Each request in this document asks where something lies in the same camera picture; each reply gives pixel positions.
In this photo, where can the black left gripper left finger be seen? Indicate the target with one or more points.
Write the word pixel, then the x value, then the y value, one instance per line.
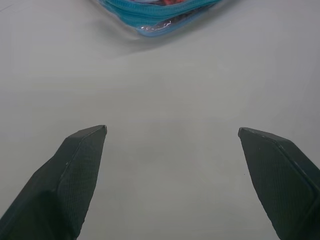
pixel 62 185

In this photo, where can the clear pouch with blue zipper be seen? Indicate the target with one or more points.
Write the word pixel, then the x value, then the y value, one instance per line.
pixel 147 15

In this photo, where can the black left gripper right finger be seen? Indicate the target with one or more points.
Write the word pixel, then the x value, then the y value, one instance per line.
pixel 280 180

